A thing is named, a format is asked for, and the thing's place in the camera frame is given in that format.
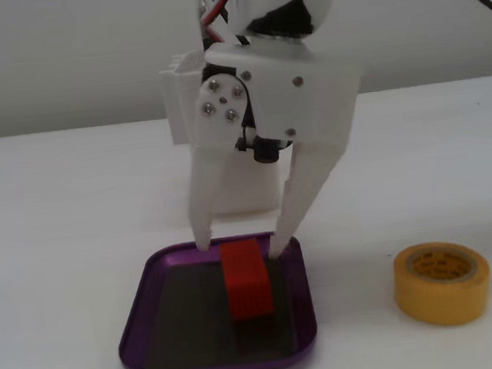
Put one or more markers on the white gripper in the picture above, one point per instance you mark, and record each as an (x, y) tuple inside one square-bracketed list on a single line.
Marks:
[(307, 96)]

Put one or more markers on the yellow tape roll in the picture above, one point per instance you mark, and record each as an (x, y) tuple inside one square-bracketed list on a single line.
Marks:
[(440, 301)]

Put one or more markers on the white plastic box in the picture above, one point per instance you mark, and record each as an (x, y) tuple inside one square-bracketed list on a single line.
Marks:
[(246, 189)]

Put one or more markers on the red cube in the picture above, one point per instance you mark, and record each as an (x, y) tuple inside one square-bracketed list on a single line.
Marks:
[(246, 280)]

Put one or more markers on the clear black ballpoint pen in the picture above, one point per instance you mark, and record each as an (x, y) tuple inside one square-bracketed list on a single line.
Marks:
[(202, 14)]

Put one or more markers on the purple metal tray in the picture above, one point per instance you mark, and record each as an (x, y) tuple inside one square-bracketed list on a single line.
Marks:
[(185, 321)]

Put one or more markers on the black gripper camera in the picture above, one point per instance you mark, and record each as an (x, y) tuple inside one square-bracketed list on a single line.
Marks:
[(266, 149)]

